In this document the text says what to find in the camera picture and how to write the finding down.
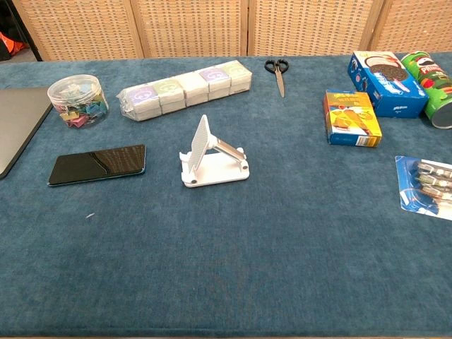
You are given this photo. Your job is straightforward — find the orange and blue snack box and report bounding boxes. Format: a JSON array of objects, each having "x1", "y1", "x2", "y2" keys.
[{"x1": 322, "y1": 89, "x2": 383, "y2": 148}]

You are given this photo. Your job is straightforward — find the blue blister pack of clips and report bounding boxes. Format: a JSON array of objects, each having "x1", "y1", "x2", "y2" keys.
[{"x1": 394, "y1": 155, "x2": 452, "y2": 222}]

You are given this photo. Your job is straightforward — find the grey laptop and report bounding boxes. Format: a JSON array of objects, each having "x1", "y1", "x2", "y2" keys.
[{"x1": 0, "y1": 87, "x2": 54, "y2": 180}]

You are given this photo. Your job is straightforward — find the blue Oreo cookie box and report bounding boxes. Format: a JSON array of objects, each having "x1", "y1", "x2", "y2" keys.
[{"x1": 347, "y1": 50, "x2": 430, "y2": 119}]

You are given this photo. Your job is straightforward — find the orange and black object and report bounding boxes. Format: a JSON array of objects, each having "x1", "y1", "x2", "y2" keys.
[{"x1": 0, "y1": 31, "x2": 26, "y2": 54}]

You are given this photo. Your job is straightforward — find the black handled scissors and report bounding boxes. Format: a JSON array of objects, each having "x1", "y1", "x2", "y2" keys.
[{"x1": 264, "y1": 59, "x2": 290, "y2": 98}]

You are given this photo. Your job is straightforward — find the wrapped pack of pastel boxes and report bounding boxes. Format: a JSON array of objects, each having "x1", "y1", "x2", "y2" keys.
[{"x1": 117, "y1": 59, "x2": 254, "y2": 124}]

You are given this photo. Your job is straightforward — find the white folding phone stand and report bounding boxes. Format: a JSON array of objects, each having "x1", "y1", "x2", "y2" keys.
[{"x1": 179, "y1": 114, "x2": 252, "y2": 189}]

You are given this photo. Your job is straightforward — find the black smartphone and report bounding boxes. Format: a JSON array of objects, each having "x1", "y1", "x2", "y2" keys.
[{"x1": 47, "y1": 143, "x2": 147, "y2": 187}]

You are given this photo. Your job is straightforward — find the green Pringles can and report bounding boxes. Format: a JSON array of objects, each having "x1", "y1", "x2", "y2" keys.
[{"x1": 400, "y1": 50, "x2": 452, "y2": 130}]

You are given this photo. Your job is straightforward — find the wicker folding screen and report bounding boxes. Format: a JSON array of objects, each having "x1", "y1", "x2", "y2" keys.
[{"x1": 12, "y1": 0, "x2": 452, "y2": 61}]

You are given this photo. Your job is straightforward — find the clear jar of binder clips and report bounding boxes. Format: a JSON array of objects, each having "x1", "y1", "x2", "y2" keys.
[{"x1": 47, "y1": 73, "x2": 109, "y2": 129}]

